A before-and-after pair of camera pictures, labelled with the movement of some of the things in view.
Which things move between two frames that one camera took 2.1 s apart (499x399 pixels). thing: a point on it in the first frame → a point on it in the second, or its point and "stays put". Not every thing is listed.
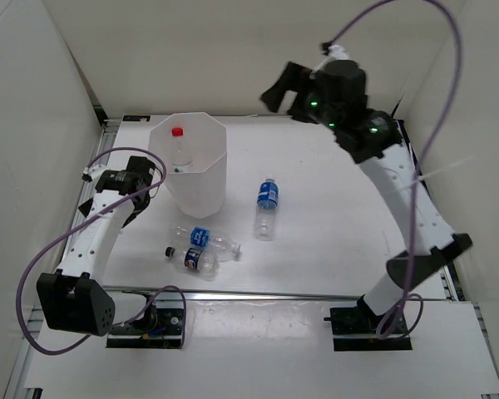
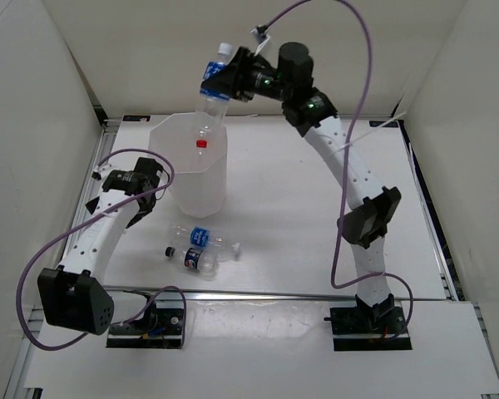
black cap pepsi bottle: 205,262 stays put
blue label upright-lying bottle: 266,209 → 211,105
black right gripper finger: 273,97 → 228,83
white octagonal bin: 193,148 stays put
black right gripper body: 311,105 → 266,81
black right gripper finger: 294,78 → 240,72
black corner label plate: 135,118 stays put
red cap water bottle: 181,155 → 200,155
